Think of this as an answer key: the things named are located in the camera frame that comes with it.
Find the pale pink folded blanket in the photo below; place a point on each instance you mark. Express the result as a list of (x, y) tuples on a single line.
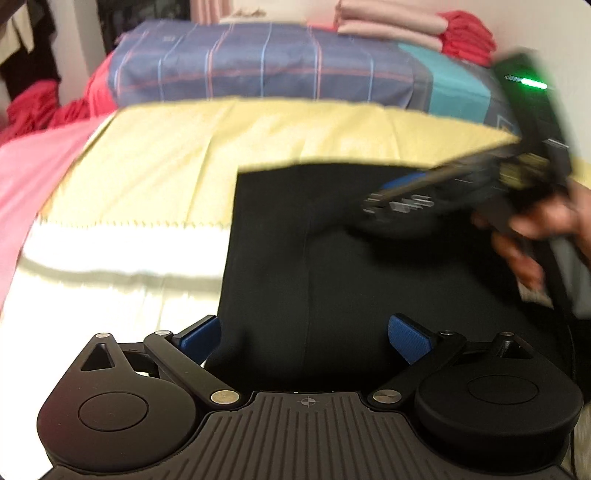
[(392, 11), (388, 38)]

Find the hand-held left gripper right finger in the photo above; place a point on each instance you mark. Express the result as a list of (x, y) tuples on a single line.
[(408, 339)]

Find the red folded blanket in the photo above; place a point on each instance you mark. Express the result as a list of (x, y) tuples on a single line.
[(466, 39)]

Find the dark window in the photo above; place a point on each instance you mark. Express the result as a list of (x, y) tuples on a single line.
[(138, 18)]

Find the pile of hanging clothes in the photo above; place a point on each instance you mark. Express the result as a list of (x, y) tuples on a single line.
[(23, 41)]

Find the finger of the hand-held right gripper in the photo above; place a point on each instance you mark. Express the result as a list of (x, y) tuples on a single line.
[(406, 206), (415, 181)]

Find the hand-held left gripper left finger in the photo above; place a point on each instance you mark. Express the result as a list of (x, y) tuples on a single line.
[(199, 339)]

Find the black pants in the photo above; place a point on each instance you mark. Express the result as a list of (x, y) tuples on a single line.
[(351, 286)]

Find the blue plaid and teal quilt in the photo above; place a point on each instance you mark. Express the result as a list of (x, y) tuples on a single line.
[(258, 60)]

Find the yellow quilted cloth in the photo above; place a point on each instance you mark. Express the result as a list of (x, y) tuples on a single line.
[(184, 157)]

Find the red ruffled cloth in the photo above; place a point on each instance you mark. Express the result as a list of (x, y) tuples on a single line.
[(41, 108)]

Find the white bed sheet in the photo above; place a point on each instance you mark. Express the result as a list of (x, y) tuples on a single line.
[(106, 286)]

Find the pink curtain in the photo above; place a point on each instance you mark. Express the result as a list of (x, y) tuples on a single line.
[(220, 8)]

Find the person's right hand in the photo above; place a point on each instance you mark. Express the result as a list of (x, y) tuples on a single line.
[(531, 230)]

